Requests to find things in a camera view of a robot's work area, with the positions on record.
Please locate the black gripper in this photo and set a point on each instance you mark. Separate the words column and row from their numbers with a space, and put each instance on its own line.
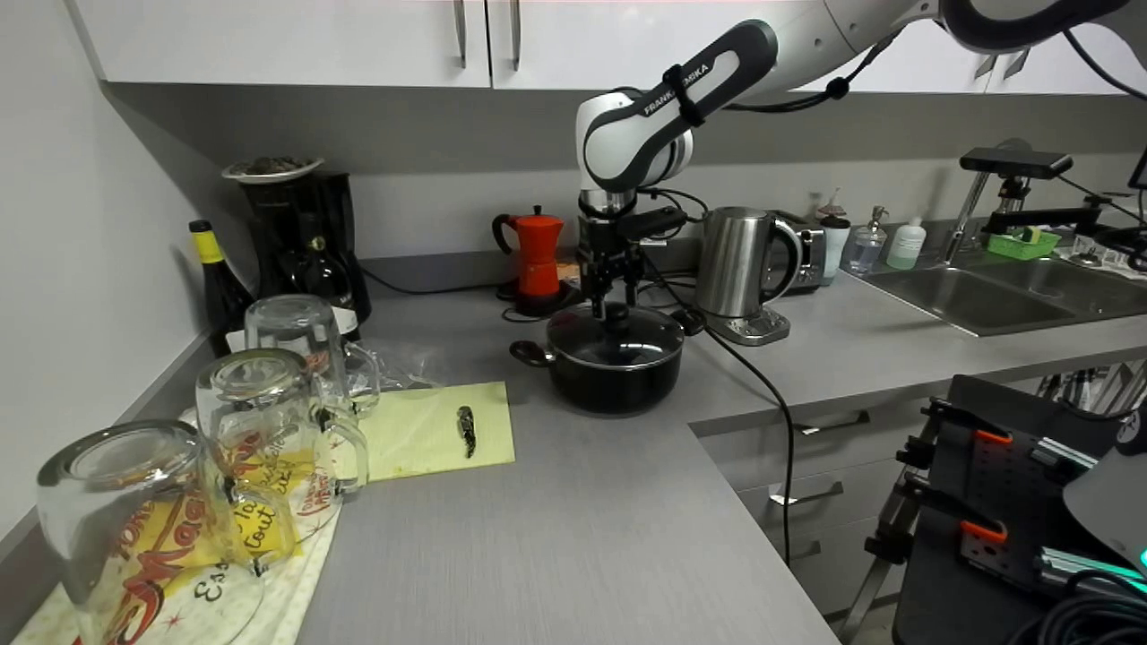
column 610, row 248

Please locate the glass pot lid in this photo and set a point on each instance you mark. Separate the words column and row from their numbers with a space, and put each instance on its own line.
column 616, row 339

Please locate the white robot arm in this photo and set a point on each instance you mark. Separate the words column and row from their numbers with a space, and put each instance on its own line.
column 635, row 137

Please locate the red moka pot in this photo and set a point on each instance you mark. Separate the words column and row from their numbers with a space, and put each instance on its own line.
column 533, row 242

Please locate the black cooking pot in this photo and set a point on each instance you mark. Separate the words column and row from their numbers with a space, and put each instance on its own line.
column 599, row 389

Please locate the stainless steel electric kettle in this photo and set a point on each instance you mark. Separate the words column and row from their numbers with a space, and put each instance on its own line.
column 734, row 296

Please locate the white soap bottle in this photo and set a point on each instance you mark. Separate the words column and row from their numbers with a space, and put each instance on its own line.
column 905, row 248

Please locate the upturned glass far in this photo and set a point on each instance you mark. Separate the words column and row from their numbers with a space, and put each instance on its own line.
column 343, row 372

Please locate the upturned glass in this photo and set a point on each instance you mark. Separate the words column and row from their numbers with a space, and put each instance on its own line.
column 285, row 453
column 343, row 372
column 144, row 539

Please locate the black coffee maker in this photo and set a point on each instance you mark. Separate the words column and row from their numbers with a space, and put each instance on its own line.
column 304, row 230

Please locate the steel kitchen sink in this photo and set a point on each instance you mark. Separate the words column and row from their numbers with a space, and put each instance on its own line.
column 993, row 300

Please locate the dark wine bottle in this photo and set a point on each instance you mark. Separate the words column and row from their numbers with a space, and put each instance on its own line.
column 224, row 296

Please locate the upturned glass middle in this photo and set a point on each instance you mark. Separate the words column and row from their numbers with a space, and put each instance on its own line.
column 285, row 453

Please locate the black equipment cart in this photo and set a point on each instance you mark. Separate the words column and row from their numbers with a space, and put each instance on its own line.
column 1017, row 520

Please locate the printed dish towel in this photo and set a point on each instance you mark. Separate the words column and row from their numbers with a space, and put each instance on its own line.
column 173, row 539

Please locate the white upper cabinets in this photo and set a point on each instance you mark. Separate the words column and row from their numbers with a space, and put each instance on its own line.
column 538, row 45

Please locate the upturned glass nearest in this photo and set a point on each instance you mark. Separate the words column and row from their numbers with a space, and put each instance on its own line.
column 144, row 539

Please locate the black camera on stand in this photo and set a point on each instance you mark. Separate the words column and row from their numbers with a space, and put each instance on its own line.
column 1017, row 166

